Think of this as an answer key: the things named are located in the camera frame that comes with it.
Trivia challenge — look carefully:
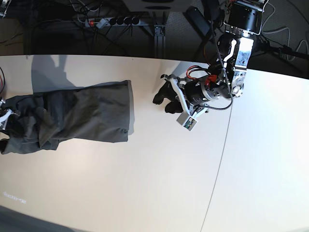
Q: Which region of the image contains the grey power strip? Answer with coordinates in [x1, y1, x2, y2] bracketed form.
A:
[84, 16, 142, 29]

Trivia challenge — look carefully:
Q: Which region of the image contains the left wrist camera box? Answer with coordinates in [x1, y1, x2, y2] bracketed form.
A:
[177, 112, 198, 131]

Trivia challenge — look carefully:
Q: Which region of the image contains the aluminium frame post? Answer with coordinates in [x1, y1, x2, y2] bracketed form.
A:
[140, 12, 168, 59]

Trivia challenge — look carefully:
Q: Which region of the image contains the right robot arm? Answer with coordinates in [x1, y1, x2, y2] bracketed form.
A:
[0, 0, 15, 131]

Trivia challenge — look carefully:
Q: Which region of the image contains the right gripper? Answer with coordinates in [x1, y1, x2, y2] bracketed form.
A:
[0, 98, 19, 131]

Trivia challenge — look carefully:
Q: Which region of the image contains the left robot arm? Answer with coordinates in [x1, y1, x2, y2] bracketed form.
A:
[153, 0, 268, 117]

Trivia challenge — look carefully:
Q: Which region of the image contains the white cable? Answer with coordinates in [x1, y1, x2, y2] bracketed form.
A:
[262, 2, 309, 61]

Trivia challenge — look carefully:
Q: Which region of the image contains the black tripod stand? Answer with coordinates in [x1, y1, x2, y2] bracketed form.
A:
[253, 34, 309, 62]

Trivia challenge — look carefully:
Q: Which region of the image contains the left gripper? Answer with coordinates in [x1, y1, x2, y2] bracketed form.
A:
[153, 74, 244, 116]

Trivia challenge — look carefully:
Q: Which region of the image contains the black power adapter brick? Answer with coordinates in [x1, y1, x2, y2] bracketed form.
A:
[184, 6, 211, 39]

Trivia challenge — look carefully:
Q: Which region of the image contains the grey T-shirt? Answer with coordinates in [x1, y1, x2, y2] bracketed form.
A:
[0, 80, 133, 155]

